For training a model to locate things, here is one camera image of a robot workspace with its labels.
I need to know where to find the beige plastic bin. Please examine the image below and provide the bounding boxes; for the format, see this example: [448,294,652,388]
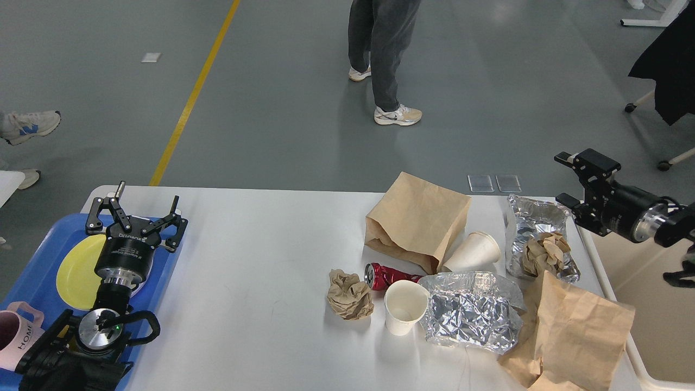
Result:
[566,218,694,390]

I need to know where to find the upright white paper cup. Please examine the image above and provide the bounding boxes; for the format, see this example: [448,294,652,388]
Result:
[384,280,430,336]

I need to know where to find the large crumpled foil sheet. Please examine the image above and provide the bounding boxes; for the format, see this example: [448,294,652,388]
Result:
[419,270,526,354]

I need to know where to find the person in grey trousers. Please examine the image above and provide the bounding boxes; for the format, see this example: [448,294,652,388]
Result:
[348,1,422,126]

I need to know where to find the brown paper wad in foil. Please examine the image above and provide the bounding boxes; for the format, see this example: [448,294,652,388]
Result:
[522,232,571,277]

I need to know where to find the pale green plate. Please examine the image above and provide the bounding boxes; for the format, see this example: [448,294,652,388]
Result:
[130,254,154,298]

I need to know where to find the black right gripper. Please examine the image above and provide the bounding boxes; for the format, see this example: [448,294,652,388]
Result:
[554,149,669,243]

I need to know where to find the small crumpled foil bag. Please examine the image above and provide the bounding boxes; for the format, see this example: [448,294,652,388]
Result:
[506,194,580,283]

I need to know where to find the white blue sneaker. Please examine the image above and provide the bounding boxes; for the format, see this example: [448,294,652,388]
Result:
[1,111,61,146]

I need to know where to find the crumpled brown paper ball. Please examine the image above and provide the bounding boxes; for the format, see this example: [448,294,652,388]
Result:
[327,269,374,321]

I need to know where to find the white table corner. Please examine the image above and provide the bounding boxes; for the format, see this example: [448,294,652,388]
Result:
[0,170,26,207]

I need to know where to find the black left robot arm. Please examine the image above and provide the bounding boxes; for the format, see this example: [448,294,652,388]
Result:
[2,185,188,390]

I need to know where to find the yellow plastic plate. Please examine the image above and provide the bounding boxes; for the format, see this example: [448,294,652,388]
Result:
[55,235,106,310]

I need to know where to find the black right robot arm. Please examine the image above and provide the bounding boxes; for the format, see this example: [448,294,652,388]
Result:
[554,149,694,248]

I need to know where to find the brown paper bag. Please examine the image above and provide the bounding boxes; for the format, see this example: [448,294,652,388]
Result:
[365,172,472,275]

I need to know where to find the brown paper sheet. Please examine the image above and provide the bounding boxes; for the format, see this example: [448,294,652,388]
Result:
[499,272,635,390]

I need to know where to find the crushed red soda can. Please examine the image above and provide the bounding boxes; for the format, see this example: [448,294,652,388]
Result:
[364,263,423,291]

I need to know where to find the tipped white paper cup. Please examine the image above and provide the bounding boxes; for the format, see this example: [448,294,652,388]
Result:
[439,232,502,273]

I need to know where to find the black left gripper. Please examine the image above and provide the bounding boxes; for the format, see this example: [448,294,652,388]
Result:
[85,181,189,286]

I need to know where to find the pink ribbed mug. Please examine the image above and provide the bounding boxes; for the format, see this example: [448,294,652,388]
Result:
[1,301,44,371]

